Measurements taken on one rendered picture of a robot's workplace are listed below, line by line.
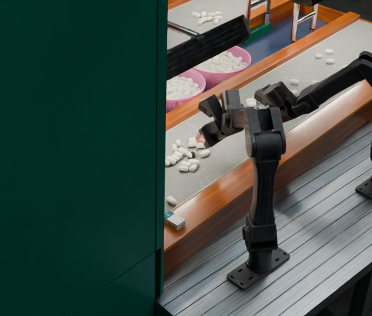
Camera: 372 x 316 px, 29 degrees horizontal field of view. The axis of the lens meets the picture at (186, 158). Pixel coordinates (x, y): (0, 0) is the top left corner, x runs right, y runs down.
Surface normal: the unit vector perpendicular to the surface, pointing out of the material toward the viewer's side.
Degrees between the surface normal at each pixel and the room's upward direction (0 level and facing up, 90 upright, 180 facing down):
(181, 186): 0
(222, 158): 0
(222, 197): 0
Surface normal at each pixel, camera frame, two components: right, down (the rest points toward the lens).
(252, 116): 0.13, -0.36
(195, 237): 0.75, 0.40
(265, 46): 0.03, -0.82
